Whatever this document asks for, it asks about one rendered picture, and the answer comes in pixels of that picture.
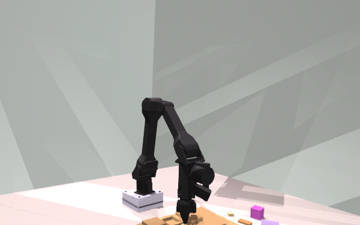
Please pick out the pink cube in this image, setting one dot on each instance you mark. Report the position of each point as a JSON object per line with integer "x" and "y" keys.
{"x": 257, "y": 212}

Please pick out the light purple block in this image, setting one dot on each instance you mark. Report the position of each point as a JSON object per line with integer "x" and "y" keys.
{"x": 269, "y": 222}

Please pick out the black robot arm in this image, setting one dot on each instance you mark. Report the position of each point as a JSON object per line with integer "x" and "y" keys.
{"x": 185, "y": 147}

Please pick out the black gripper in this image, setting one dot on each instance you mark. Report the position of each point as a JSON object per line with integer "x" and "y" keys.
{"x": 185, "y": 205}

